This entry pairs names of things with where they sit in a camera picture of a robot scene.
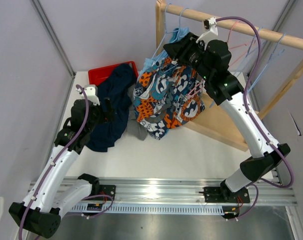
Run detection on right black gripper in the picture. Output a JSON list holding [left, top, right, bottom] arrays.
[[163, 32, 212, 82]]

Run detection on navy blue shorts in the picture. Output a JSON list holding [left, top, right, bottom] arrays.
[[86, 63, 136, 153]]

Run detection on grey shorts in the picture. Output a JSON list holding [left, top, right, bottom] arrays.
[[127, 84, 148, 141]]

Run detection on pink hanger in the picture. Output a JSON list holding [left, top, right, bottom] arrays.
[[186, 21, 247, 100]]

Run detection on blue hanger of patterned shorts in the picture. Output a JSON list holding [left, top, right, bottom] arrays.
[[156, 7, 190, 76]]

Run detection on colourful patterned shorts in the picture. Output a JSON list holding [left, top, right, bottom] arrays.
[[133, 56, 206, 140]]

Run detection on blue hanger of grey shorts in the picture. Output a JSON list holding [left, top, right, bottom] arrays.
[[208, 26, 265, 110]]

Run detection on light blue wire hanger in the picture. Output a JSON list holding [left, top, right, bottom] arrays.
[[247, 33, 287, 95]]

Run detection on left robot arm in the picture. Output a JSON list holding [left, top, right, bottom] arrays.
[[8, 98, 116, 239]]

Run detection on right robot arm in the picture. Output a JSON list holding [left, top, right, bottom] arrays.
[[163, 32, 291, 202]]

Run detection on light blue shorts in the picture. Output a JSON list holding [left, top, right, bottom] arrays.
[[138, 27, 190, 76]]

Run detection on red plastic bin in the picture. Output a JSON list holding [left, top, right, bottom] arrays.
[[88, 61, 139, 86]]

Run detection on wooden clothes rack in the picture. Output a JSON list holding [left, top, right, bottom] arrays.
[[155, 0, 303, 152]]

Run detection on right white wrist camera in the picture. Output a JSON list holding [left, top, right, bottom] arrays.
[[196, 17, 218, 47]]

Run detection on perforated cable duct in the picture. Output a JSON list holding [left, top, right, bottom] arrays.
[[69, 202, 225, 216]]

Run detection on right aluminium corner post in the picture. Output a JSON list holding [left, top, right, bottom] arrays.
[[246, 0, 300, 81]]

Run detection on aluminium corner post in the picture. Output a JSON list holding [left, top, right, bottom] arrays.
[[29, 0, 76, 78], [246, 0, 300, 81]]

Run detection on left aluminium corner post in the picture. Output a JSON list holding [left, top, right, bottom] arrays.
[[29, 0, 76, 78]]

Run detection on aluminium mounting rail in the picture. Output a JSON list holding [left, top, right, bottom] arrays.
[[28, 176, 297, 206]]

